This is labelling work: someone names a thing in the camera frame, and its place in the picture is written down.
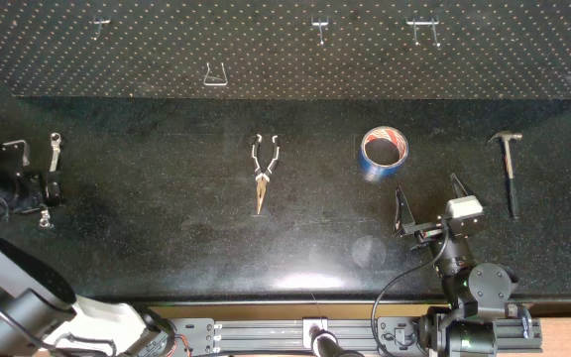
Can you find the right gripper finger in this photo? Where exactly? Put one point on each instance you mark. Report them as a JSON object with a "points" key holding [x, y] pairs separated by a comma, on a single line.
{"points": [[404, 213], [459, 188]]}

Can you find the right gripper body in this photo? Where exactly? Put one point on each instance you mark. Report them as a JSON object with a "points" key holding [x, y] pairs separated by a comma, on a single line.
{"points": [[426, 233]]}

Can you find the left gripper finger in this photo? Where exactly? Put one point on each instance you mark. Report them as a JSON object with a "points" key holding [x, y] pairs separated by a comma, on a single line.
{"points": [[53, 191]]}

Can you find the wrench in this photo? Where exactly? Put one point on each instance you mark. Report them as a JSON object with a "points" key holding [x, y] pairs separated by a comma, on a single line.
{"points": [[55, 151]]}

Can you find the black and white pliers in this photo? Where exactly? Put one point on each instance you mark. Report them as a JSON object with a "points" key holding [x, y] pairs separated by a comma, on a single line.
{"points": [[262, 176]]}

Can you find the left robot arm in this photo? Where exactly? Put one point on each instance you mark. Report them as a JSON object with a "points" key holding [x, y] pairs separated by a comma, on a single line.
{"points": [[18, 277]]}

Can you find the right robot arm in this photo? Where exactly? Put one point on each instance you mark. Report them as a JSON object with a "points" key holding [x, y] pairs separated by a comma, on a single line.
{"points": [[486, 287]]}

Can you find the black pegboard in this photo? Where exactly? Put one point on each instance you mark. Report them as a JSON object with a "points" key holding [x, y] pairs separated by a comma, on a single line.
{"points": [[285, 54]]}

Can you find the roll of blue tape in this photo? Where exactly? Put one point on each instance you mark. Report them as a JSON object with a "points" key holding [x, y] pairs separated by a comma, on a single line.
{"points": [[372, 168]]}

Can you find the hammer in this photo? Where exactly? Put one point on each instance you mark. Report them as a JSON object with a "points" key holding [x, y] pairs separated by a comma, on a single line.
{"points": [[508, 163]]}

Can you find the metal hook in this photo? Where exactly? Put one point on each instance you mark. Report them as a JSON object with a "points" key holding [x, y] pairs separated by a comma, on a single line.
{"points": [[422, 22], [320, 30], [214, 84], [101, 21]]}

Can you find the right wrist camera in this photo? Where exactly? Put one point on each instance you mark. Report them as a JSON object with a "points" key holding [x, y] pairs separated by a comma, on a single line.
{"points": [[465, 214]]}

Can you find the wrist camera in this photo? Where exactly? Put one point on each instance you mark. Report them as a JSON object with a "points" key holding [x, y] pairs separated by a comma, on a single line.
{"points": [[15, 158], [465, 214]]}

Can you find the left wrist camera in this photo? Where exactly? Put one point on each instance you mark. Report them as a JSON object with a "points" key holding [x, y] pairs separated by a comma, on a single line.
{"points": [[15, 158]]}

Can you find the mounting rail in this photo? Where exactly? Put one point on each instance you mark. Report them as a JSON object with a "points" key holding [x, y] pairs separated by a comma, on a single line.
{"points": [[265, 337]]}

